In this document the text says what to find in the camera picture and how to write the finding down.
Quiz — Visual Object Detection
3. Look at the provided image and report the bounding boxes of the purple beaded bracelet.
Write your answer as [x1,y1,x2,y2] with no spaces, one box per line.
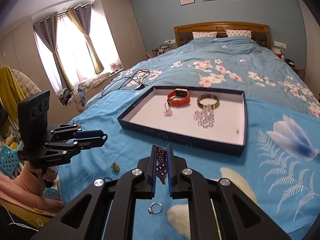
[153,144,169,185]

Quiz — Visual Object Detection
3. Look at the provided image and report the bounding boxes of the silver ring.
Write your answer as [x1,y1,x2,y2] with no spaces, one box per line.
[147,201,163,215]

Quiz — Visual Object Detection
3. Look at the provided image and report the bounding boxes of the pink flower pendant cord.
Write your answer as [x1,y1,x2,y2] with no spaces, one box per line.
[163,101,174,118]

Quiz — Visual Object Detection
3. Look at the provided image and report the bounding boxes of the clear crystal bead bracelet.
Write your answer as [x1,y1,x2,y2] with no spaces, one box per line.
[192,103,216,129]

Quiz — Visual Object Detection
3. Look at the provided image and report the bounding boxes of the orange smart watch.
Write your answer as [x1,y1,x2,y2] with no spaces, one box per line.
[167,88,190,107]

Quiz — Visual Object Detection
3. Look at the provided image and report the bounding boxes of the tortoise shell bangle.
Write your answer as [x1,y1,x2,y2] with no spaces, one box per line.
[196,94,220,110]

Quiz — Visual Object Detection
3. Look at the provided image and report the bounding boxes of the pink sleeve left forearm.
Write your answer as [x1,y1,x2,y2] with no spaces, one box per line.
[1,161,65,217]

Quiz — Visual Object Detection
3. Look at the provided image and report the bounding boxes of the person left hand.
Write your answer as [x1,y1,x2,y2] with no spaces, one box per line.
[36,166,59,183]

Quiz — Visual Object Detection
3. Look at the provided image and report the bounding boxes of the teal plastic basket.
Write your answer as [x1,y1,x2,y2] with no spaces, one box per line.
[0,142,23,176]

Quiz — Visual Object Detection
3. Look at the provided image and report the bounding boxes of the white clothes on windowsill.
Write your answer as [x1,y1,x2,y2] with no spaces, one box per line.
[78,72,111,89]

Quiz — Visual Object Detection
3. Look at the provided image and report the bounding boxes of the yellow hanging coat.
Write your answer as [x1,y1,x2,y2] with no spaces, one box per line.
[0,66,25,120]

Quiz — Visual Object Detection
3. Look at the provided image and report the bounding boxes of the small pink fan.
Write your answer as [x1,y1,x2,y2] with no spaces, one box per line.
[110,63,121,72]

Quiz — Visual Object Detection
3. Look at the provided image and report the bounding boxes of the navy box lid tray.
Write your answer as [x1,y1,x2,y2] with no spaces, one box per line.
[118,86,247,157]

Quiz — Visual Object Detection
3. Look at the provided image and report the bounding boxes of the light blue floral blanket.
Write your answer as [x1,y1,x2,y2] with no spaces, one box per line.
[59,90,319,239]

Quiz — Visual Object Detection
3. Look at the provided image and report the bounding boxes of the left grey yellow curtain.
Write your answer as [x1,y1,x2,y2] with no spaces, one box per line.
[33,12,74,93]

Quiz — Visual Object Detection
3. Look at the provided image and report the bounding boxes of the grey yellow curtain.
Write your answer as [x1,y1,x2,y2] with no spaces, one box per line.
[66,3,104,74]
[33,12,74,93]

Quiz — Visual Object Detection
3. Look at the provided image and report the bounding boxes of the right grey yellow curtain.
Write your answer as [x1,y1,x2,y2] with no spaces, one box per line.
[66,3,104,74]

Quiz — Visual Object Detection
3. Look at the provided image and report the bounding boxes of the wooden headboard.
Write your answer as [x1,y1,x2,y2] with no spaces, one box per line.
[174,21,271,49]

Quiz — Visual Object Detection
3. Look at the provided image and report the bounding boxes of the blue grey floral duvet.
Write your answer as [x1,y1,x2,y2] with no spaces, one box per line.
[86,36,319,118]

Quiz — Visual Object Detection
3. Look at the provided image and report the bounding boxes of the left patterned pillow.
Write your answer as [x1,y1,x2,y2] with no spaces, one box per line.
[192,31,217,40]

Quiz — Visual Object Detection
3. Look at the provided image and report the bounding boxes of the patterned pillow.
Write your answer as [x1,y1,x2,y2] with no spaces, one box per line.
[225,29,252,38]
[192,31,217,40]

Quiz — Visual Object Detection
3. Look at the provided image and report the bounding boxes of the right patterned pillow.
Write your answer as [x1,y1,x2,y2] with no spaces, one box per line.
[225,29,252,38]

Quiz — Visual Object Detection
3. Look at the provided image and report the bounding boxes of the black charger cable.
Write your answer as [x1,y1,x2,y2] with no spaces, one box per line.
[100,68,151,99]

